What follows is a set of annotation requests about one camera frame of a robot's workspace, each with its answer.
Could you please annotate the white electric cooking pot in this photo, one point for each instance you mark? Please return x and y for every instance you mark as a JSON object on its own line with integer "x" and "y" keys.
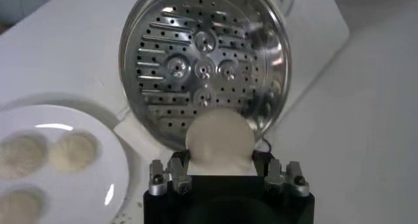
{"x": 140, "y": 140}

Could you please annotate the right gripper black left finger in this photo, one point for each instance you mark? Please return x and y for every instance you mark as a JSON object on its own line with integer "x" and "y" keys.
{"x": 176, "y": 179}

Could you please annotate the white steamed baozi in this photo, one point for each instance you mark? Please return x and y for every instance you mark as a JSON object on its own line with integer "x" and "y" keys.
{"x": 23, "y": 153}
{"x": 19, "y": 207}
{"x": 218, "y": 140}
{"x": 73, "y": 151}

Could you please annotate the large white plate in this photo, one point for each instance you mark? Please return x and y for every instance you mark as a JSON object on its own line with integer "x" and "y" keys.
{"x": 81, "y": 192}

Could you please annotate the perforated steel steamer basket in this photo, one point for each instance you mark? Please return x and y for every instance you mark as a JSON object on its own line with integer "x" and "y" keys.
{"x": 183, "y": 49}

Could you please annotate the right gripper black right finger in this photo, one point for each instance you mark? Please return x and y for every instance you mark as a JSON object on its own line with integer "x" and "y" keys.
{"x": 281, "y": 179}

